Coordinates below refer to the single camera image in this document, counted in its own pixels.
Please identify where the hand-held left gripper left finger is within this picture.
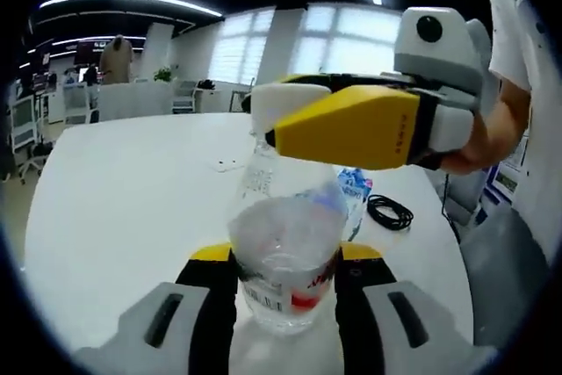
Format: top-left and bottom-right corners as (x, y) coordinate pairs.
(75, 242), (238, 375)

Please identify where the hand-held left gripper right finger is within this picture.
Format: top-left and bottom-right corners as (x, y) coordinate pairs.
(335, 242), (498, 375)

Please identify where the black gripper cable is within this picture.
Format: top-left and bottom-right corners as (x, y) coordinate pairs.
(440, 171), (461, 242)

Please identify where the blue bordered poster board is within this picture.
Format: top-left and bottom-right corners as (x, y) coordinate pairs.
(482, 135), (530, 207)

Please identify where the person's right hand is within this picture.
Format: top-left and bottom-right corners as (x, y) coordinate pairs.
(440, 111), (510, 175)

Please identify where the white table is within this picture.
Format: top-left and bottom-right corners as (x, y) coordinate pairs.
(19, 112), (475, 375)

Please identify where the white mesh office chair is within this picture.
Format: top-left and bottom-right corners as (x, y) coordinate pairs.
(173, 80), (198, 113)
(11, 96), (50, 184)

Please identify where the clear plastic bottle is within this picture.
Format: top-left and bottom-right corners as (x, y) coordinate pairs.
(226, 128), (350, 335)

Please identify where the white table socket panel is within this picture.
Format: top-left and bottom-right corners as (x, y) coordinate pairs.
(209, 158), (243, 173)

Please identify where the white blue wipes bag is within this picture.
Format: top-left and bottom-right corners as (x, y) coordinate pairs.
(337, 167), (375, 235)

